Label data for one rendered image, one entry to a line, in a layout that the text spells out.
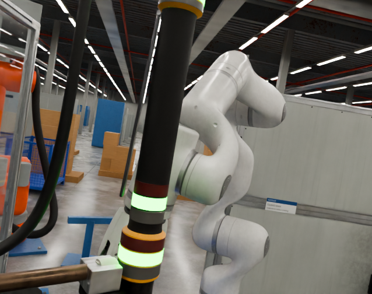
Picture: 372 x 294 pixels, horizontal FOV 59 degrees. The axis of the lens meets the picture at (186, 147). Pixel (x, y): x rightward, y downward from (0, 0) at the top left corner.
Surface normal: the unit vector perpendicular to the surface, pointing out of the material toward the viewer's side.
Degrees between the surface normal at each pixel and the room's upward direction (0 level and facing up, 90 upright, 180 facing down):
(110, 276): 90
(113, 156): 90
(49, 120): 90
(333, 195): 89
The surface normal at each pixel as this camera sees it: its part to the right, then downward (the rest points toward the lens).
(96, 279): 0.59, 0.14
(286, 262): 0.03, 0.07
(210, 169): 0.08, -0.53
